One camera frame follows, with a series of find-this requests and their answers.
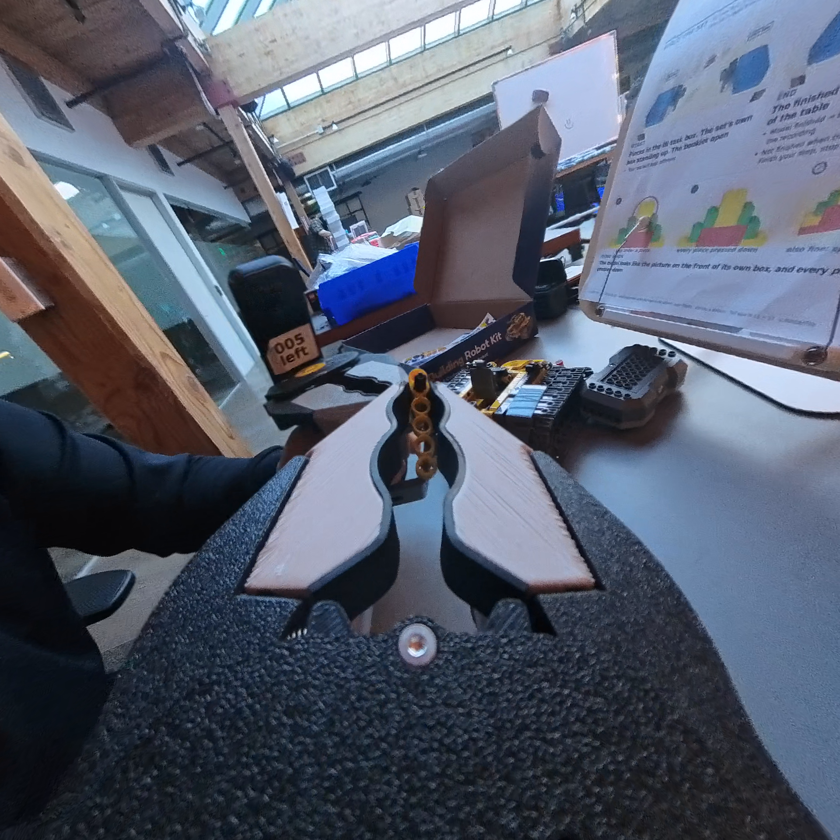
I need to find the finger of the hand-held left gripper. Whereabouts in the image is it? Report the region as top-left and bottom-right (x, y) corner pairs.
(341, 356), (409, 396)
(312, 390), (393, 435)

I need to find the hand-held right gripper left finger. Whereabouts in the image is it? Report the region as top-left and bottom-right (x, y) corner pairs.
(244, 384), (404, 598)

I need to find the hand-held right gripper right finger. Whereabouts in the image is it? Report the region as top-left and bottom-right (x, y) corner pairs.
(432, 382), (596, 595)

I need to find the yellow thin holed block beam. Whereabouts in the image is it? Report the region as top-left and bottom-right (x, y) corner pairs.
(406, 367), (441, 480)

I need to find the small black yellow block assembly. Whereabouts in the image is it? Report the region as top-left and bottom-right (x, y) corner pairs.
(389, 453), (432, 506)

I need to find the person's left forearm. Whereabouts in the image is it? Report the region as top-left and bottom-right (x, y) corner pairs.
(0, 399), (284, 560)

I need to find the grey desk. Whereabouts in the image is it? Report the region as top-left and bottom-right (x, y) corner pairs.
(341, 305), (840, 840)

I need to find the person's left hand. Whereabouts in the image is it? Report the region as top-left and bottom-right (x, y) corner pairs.
(277, 428), (327, 469)

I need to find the blue storage bin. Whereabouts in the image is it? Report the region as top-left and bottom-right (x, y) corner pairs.
(316, 241), (422, 328)

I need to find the white plastic bag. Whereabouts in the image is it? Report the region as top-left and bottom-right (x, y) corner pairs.
(315, 244), (396, 284)

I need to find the black yellow toy block vehicle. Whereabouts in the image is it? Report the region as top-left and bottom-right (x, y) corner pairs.
(458, 358), (586, 455)

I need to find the brown cardboard box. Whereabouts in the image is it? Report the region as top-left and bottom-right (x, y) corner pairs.
(412, 104), (564, 330)

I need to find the wooden table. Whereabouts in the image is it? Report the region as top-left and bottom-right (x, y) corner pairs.
(0, 112), (255, 459)

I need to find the dark grey studded block shell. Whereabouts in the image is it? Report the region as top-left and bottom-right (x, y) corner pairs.
(579, 343), (690, 432)

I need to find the black device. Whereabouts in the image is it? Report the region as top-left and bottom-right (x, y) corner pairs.
(533, 256), (572, 321)

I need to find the black office chair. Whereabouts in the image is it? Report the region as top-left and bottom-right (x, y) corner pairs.
(64, 568), (137, 626)

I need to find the person's dark clothed body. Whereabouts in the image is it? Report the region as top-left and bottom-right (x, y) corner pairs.
(0, 499), (111, 840)

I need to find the white board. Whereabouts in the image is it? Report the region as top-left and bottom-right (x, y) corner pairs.
(491, 30), (622, 163)

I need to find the printed instruction sheet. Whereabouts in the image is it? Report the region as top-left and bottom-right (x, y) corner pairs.
(583, 0), (840, 349)

